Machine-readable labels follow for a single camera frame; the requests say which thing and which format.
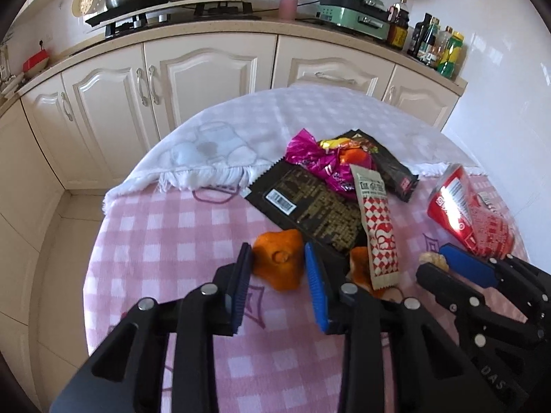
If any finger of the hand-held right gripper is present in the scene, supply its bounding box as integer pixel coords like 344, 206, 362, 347
416, 262, 545, 345
439, 244, 551, 310

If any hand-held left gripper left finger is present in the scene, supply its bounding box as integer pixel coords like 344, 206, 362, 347
49, 242, 254, 413

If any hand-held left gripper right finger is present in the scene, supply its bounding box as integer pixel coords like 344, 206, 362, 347
304, 242, 491, 413

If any pale peel scrap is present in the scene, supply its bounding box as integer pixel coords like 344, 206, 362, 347
418, 252, 449, 273

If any orange snack packet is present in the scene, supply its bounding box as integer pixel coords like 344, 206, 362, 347
348, 246, 372, 290
252, 230, 305, 292

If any red foil chip bag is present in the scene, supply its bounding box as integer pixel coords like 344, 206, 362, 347
426, 164, 517, 260

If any black barcode snack packet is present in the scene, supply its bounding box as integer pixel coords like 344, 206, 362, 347
246, 160, 367, 260

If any red white checked sachet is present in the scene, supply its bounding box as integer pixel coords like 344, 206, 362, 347
350, 164, 401, 291

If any long black snack packet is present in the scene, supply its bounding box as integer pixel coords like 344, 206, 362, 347
342, 129, 419, 203

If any yellow orange snack wrapper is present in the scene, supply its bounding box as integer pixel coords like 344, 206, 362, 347
318, 136, 374, 170

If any magenta foil wrapper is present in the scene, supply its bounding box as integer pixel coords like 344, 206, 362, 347
286, 128, 359, 193

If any pink checked tablecloth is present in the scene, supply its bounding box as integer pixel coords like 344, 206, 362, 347
82, 168, 530, 413

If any white fringed cloth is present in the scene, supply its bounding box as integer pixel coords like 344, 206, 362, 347
102, 86, 491, 216

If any yellow green bottle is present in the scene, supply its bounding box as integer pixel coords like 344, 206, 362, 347
437, 31, 466, 79

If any green glass bottle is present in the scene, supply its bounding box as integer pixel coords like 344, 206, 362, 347
424, 17, 440, 66

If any amber oil bottle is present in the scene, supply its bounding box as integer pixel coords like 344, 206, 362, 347
436, 26, 454, 70

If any black sauce bottle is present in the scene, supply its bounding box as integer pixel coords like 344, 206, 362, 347
407, 13, 432, 59

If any large soy sauce bottle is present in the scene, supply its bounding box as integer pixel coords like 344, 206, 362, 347
386, 0, 409, 50

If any green electric cooker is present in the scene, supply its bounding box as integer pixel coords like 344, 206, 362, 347
319, 0, 390, 44

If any black gas stove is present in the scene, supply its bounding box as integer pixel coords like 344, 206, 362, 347
85, 1, 262, 37

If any yellow plastic strainer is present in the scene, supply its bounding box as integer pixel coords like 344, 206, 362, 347
72, 0, 106, 17

